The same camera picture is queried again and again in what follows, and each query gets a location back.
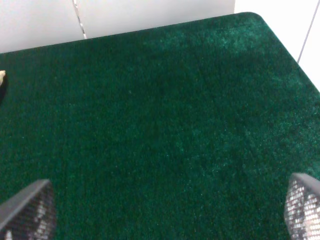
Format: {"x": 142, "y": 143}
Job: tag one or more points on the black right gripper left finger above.
{"x": 30, "y": 214}

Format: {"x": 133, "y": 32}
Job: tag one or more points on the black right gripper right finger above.
{"x": 302, "y": 207}

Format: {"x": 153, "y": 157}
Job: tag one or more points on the dark green velvet table cloth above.
{"x": 184, "y": 132}

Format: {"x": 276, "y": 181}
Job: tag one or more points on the purple toy eggplant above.
{"x": 2, "y": 85}

